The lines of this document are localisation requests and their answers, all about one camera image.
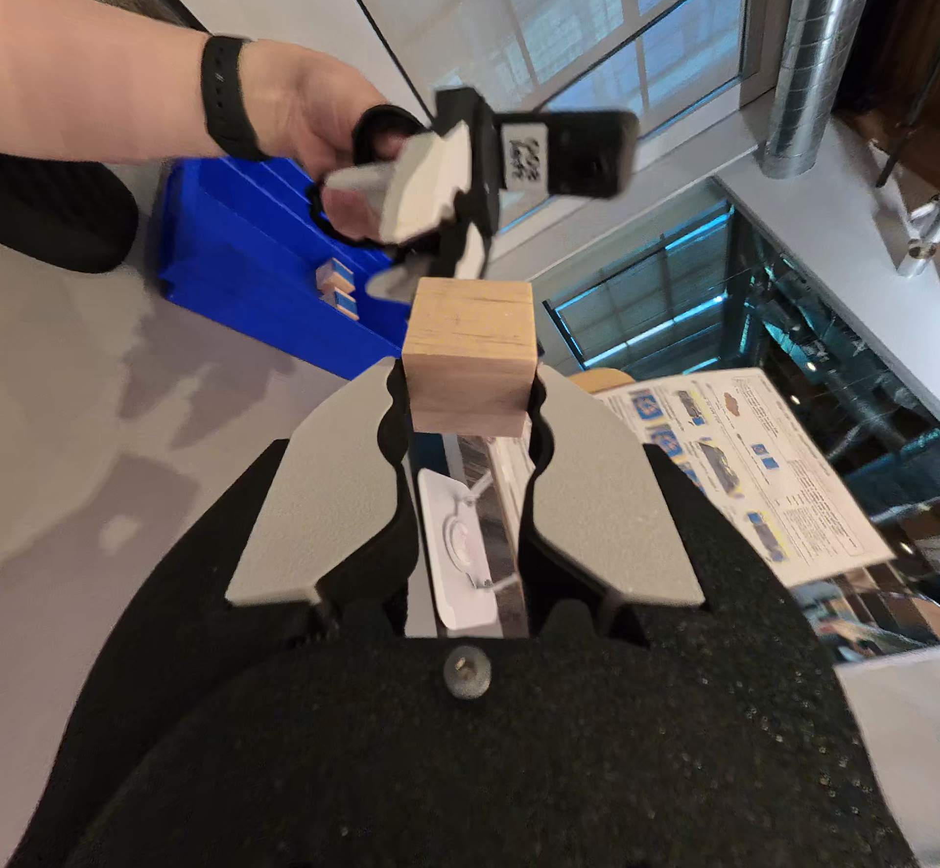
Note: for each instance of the black textured pad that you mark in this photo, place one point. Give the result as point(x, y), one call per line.
point(59, 214)

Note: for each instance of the large window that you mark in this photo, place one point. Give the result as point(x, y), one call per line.
point(587, 9)

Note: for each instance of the white flat device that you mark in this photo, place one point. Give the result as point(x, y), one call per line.
point(459, 552)

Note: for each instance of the printed instruction sheet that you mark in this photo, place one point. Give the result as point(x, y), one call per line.
point(764, 471)

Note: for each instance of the person's left forearm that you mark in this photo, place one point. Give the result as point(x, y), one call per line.
point(95, 67)

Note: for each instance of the metal fitting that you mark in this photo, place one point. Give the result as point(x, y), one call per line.
point(922, 236)

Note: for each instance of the silver ventilation duct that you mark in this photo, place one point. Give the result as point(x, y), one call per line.
point(822, 45)

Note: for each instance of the wooden cube with blue tape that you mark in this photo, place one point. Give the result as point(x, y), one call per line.
point(335, 274)
point(470, 361)
point(342, 305)

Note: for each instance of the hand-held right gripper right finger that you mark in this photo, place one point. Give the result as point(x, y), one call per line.
point(609, 501)

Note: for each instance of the person's left hand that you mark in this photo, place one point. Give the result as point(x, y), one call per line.
point(308, 104)

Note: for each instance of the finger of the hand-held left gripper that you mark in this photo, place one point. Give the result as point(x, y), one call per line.
point(474, 255)
point(389, 280)

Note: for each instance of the blue plastic bin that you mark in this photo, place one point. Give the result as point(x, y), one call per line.
point(250, 258)

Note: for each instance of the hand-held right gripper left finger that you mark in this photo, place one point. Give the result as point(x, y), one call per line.
point(323, 493)

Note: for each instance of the black wristband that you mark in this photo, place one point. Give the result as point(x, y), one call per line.
point(227, 97)

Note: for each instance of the round wooden object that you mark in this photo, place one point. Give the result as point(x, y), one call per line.
point(606, 380)

